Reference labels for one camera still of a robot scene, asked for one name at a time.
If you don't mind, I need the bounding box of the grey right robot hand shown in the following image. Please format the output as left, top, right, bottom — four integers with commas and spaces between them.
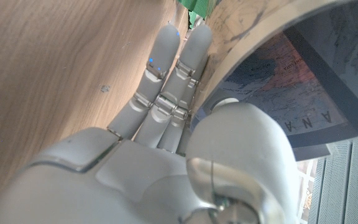
0, 23, 300, 224

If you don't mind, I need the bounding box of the green crepe paper sheet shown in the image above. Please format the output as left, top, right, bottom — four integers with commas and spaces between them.
177, 0, 218, 29

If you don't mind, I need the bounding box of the map-printed cardboard tube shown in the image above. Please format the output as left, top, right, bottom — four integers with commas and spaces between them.
190, 0, 358, 162

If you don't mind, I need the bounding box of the printed bookshelf backdrop cloth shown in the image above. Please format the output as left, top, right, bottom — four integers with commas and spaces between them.
296, 157, 319, 223

